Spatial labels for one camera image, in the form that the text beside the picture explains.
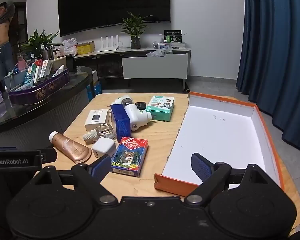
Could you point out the white plastic bag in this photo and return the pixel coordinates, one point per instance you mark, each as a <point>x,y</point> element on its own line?
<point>70,47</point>

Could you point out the steel pot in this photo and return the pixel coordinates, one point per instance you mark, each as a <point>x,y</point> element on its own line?
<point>48,52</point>

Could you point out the blue packages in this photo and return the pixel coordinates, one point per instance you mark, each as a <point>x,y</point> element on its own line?
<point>93,91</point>

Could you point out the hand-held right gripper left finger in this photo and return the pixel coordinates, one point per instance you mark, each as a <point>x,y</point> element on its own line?
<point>101,167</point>

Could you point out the clear glass refill bottle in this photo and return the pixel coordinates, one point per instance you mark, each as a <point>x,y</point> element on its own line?
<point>103,131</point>

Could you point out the white television cabinet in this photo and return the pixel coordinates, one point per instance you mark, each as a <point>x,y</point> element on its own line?
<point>155,66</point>

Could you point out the rose gold cosmetic tube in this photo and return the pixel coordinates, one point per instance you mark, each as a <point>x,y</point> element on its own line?
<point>70,147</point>

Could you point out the pile of clear plastic bags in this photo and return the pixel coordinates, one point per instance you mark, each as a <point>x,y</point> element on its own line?
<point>158,53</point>

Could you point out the blue curtain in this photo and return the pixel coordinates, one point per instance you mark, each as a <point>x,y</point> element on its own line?
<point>277,42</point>

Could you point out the white router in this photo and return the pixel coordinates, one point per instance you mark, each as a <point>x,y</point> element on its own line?
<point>109,45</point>

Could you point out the blue tin box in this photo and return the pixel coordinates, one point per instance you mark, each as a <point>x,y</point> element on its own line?
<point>121,122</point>

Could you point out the playing card box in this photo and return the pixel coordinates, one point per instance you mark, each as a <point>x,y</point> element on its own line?
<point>130,156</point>

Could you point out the white cube charger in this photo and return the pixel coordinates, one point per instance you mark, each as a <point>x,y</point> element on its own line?
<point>103,147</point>

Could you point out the orange cardboard box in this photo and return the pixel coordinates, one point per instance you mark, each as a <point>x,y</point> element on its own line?
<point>222,140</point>

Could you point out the group of medicine boxes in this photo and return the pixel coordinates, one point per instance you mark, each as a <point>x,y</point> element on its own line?
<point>38,71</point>

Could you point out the potted bamboo plant in vase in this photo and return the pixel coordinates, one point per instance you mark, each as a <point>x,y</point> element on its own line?
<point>135,27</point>

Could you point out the white power adapter box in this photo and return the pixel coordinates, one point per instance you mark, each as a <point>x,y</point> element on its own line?
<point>96,120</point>

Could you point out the dark glass counter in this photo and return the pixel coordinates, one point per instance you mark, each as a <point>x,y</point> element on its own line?
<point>40,112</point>

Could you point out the green and black box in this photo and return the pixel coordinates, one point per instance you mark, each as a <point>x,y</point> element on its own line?
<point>173,36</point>

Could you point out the leafy green houseplant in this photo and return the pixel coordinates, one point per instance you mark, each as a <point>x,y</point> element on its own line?
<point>38,41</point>

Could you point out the purple patterned tray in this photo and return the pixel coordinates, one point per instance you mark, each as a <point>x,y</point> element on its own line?
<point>40,93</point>

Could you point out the black television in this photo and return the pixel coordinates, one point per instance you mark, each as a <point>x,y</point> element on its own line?
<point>112,2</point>

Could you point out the black charger plug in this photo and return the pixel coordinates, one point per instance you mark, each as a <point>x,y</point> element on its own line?
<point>140,105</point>

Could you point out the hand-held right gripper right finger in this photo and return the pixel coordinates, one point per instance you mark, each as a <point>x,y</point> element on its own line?
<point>201,166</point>

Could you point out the yellow cardboard box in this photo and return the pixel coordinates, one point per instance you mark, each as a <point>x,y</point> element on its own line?
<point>86,48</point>

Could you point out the beige wooden box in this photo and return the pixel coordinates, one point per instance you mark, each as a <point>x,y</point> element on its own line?
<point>59,62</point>

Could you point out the green bandage box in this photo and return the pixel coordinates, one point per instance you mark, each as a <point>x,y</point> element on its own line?
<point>161,108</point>

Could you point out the small boxes on cabinet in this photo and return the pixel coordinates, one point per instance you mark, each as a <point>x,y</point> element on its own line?
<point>162,45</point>

